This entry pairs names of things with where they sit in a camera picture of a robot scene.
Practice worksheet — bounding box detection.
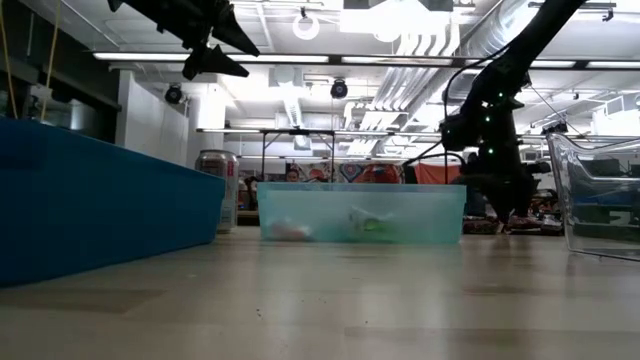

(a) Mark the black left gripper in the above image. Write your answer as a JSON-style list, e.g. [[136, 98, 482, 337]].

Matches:
[[107, 0, 262, 82]]

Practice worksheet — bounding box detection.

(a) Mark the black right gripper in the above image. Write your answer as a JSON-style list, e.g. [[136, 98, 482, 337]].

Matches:
[[441, 93, 539, 225]]

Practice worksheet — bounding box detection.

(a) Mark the dark chocolate bar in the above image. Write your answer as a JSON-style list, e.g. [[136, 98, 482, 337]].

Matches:
[[537, 214, 564, 232], [463, 219, 501, 235]]

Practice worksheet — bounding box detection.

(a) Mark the clear plastic basket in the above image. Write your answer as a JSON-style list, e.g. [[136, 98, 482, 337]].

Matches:
[[546, 131, 640, 263]]

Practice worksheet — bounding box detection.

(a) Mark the green hard candy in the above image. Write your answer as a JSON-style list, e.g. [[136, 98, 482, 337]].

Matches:
[[349, 209, 396, 241]]

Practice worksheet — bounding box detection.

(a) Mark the red hard candy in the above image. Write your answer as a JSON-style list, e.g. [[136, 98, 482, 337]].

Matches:
[[269, 219, 314, 242]]

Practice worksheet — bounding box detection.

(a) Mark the long ceiling light strip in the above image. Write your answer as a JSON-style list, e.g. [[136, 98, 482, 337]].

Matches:
[[92, 51, 640, 71]]

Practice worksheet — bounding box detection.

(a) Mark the black round ceiling speaker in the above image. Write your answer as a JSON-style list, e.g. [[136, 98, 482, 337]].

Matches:
[[163, 83, 185, 106], [329, 78, 350, 100]]

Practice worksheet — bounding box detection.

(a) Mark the orange cloth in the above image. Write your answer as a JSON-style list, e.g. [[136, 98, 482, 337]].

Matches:
[[413, 162, 464, 185]]

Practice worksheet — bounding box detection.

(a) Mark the translucent green plastic basket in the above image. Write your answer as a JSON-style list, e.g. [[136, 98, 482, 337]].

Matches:
[[256, 181, 468, 246]]

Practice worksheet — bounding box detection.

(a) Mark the silver soda can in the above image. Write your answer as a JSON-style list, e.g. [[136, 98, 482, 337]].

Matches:
[[194, 148, 241, 235]]

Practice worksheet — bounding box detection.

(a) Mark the colourful patterned banner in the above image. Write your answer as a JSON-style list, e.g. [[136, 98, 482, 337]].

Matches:
[[299, 161, 361, 184]]

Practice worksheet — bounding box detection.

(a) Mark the dark blue plastic basket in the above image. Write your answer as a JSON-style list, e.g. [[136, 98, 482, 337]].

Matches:
[[0, 116, 227, 290]]

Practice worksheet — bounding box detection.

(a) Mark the white ring light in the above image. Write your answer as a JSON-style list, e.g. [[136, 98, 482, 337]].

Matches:
[[292, 13, 321, 42]]

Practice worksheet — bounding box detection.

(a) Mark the black frame table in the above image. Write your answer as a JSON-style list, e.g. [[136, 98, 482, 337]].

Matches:
[[259, 128, 337, 184]]

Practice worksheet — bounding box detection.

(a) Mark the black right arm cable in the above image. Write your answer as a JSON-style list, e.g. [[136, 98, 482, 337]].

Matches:
[[402, 43, 514, 184]]

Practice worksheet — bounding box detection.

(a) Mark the yellow hanging strap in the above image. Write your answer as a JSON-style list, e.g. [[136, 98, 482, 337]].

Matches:
[[0, 0, 20, 121], [39, 0, 64, 122]]

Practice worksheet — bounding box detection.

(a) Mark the silver air duct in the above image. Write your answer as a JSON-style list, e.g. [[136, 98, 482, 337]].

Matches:
[[439, 0, 569, 105]]

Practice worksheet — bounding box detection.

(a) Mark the black ceiling rail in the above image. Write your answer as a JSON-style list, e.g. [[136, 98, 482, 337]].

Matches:
[[582, 0, 617, 22]]

